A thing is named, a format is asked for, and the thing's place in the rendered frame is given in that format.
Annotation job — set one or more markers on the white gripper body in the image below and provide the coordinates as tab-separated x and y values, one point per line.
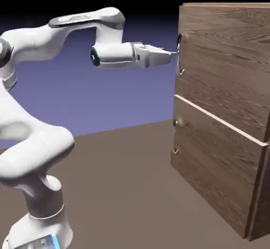
157	57

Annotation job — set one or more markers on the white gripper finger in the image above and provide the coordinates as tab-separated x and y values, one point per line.
172	55

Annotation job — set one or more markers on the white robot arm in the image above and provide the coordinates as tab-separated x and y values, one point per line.
40	42

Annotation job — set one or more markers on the large wooden cabinet door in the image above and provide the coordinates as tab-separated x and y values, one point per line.
221	63

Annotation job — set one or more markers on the small wooden cabinet door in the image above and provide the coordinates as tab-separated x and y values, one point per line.
211	164

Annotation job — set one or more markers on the wooden cabinet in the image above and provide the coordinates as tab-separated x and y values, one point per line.
261	190

